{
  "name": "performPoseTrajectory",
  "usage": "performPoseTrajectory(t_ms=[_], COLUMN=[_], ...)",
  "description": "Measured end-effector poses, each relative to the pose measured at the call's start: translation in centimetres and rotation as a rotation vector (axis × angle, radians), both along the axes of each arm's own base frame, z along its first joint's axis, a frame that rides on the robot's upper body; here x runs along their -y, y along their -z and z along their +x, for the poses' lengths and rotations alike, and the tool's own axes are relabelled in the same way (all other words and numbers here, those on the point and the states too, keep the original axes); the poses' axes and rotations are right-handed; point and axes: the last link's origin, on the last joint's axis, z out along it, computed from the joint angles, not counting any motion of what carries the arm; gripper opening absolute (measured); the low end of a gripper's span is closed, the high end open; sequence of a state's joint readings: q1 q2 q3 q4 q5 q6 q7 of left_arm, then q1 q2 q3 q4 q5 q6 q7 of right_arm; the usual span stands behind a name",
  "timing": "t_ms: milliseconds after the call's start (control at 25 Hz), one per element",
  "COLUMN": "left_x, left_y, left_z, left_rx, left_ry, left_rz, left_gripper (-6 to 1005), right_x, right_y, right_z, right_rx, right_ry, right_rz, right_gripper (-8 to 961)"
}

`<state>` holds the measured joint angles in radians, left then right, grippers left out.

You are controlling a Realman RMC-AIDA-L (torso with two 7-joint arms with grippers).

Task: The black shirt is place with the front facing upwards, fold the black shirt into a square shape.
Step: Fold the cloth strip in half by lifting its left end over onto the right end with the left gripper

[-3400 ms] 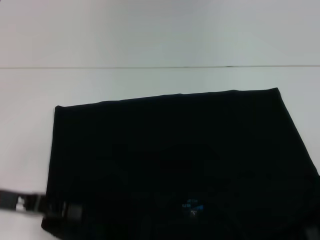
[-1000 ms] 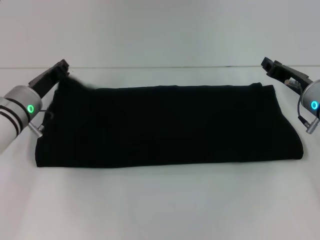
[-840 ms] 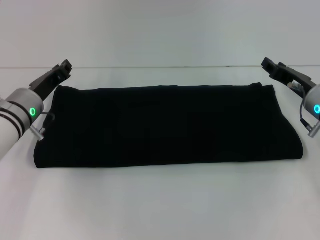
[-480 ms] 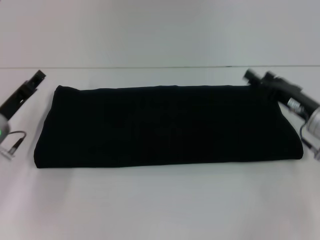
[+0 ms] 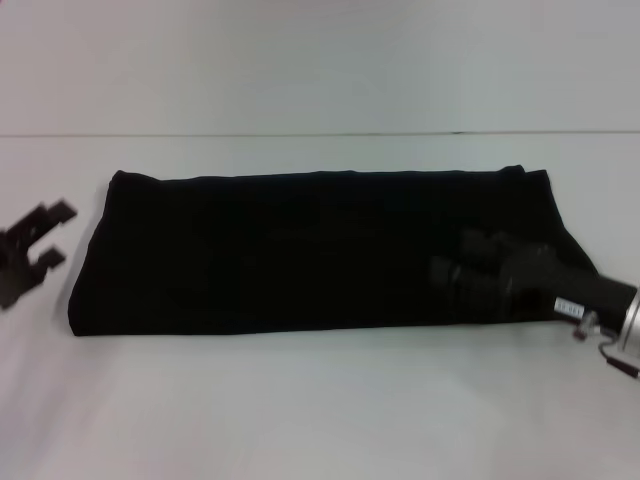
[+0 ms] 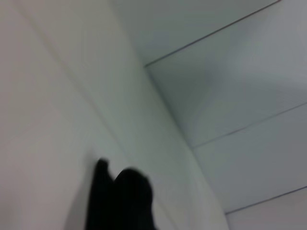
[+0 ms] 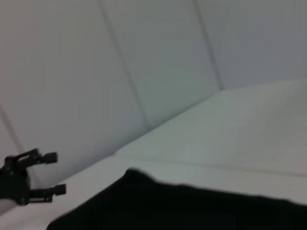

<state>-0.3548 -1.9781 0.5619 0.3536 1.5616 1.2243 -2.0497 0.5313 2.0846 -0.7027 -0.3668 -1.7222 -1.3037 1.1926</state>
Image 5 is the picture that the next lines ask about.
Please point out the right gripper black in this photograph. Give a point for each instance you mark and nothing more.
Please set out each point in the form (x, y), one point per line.
(555, 285)

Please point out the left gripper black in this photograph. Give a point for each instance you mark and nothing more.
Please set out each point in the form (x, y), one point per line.
(17, 270)

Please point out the black shirt with FREE print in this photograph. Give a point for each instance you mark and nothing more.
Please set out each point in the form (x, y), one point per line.
(300, 250)

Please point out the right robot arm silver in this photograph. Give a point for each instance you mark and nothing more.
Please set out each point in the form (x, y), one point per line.
(631, 325)

